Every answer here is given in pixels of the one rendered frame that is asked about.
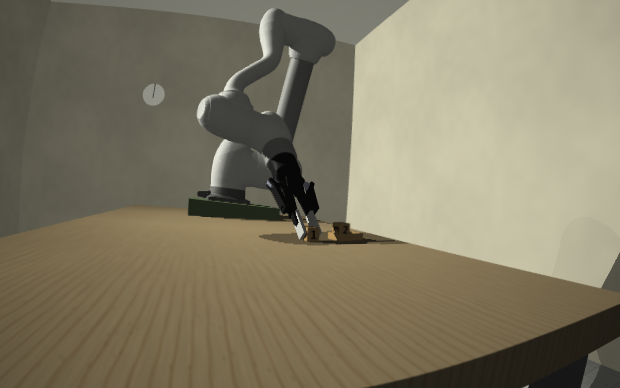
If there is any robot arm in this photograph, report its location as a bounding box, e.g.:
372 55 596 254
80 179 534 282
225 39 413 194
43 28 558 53
197 8 336 204

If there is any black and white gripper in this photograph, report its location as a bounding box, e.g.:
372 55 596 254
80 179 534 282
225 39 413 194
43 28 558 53
266 152 322 240

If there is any tan wooden cube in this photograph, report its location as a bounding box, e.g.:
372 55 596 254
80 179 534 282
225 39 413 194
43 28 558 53
332 222 350 234
302 226 320 242

